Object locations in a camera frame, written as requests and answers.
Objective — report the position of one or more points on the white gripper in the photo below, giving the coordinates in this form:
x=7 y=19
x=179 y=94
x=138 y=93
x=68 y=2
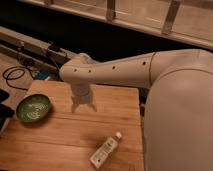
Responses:
x=81 y=94

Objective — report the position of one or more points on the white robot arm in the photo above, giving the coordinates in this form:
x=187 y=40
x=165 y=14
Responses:
x=178 y=120

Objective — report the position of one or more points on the green ceramic bowl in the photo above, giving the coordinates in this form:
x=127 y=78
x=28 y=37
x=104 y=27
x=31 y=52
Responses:
x=33 y=108

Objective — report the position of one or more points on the blue object behind table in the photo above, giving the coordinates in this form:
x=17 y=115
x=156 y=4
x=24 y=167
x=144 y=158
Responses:
x=42 y=75

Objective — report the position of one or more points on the black object at left edge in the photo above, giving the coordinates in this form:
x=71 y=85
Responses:
x=5 y=111

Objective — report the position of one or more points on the black power adapter on rail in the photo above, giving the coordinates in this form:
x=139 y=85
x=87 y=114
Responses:
x=53 y=47

